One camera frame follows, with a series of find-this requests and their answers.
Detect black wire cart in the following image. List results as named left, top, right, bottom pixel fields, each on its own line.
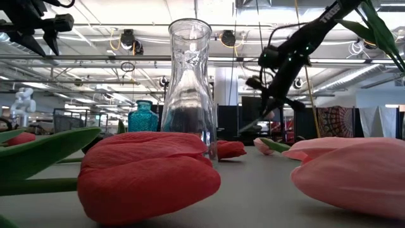
left=53, top=108, right=109, bottom=134

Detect white hanging cloth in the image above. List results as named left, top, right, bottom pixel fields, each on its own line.
left=359, top=106, right=400, bottom=139

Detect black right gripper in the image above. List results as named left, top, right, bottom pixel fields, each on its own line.
left=246, top=34, right=314, bottom=123

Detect thick yellow hanging cable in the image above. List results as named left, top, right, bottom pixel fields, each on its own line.
left=294, top=0, right=321, bottom=139

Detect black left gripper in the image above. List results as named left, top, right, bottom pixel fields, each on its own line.
left=0, top=0, right=75, bottom=58

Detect black partition panel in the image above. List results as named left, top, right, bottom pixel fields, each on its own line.
left=217, top=104, right=239, bottom=139
left=352, top=106, right=361, bottom=139
left=293, top=106, right=318, bottom=140

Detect black monitor on stand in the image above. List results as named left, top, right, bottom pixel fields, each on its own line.
left=242, top=96, right=282, bottom=123

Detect black hanging cable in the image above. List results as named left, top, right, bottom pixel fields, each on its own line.
left=255, top=0, right=273, bottom=137

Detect red patterned tapestry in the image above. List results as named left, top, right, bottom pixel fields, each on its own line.
left=317, top=106, right=354, bottom=139

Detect teal textured glass vase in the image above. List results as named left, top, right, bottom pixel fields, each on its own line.
left=127, top=99, right=159, bottom=133

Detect green plant leaves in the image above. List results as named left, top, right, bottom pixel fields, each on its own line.
left=335, top=0, right=405, bottom=73

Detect pink artificial tulip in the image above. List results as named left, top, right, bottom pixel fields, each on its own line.
left=252, top=136, right=292, bottom=156
left=282, top=136, right=405, bottom=220

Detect red artificial tulip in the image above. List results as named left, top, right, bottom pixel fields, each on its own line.
left=216, top=140, right=247, bottom=160
left=0, top=127, right=221, bottom=228
left=0, top=127, right=37, bottom=147

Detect tall clear glass carafe vase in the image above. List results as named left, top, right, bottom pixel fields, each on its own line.
left=160, top=18, right=219, bottom=168

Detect white robot figure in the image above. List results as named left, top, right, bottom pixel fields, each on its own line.
left=9, top=87, right=37, bottom=127

